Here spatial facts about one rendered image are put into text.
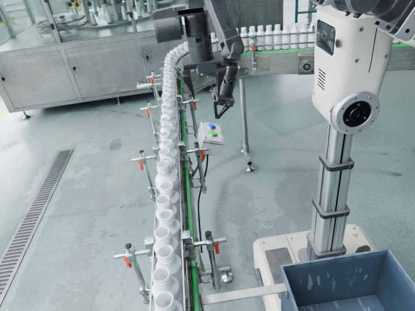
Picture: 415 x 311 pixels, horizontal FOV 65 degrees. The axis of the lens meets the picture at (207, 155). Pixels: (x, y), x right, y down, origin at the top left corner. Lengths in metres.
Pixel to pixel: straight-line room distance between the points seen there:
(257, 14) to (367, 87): 5.17
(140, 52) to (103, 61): 0.47
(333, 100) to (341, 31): 0.22
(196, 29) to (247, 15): 5.44
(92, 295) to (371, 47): 1.97
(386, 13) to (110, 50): 3.67
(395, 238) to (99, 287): 1.91
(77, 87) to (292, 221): 3.21
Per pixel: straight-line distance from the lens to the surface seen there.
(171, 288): 0.74
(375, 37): 1.11
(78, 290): 2.35
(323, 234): 1.59
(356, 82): 1.14
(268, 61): 2.53
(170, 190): 0.92
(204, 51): 0.79
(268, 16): 6.30
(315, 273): 1.04
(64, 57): 4.45
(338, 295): 1.17
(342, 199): 1.49
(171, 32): 0.77
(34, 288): 2.51
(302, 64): 2.41
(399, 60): 2.64
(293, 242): 1.95
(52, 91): 4.66
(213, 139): 1.20
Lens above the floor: 1.73
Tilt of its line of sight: 34 degrees down
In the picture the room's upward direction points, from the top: 8 degrees counter-clockwise
